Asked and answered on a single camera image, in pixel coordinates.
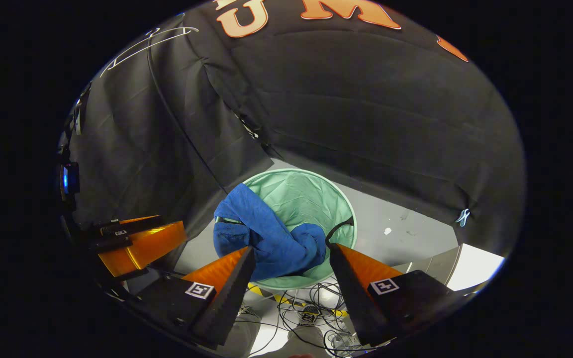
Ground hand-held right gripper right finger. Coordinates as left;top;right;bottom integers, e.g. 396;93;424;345
329;242;460;348

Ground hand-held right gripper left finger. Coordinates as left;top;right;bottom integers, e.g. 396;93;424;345
134;246;257;347

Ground blue corduroy jacket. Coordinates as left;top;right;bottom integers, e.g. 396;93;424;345
213;183;328;281

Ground green laundry hamper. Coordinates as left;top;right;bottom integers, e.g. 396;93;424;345
214;168;358;290

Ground person's grey trousers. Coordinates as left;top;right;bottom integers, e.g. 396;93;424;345
214;303;334;358

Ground person's sneaker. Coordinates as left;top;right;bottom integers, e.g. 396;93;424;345
298;304;321;327

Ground tangle of black cables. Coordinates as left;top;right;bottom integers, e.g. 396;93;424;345
239;281;367;358

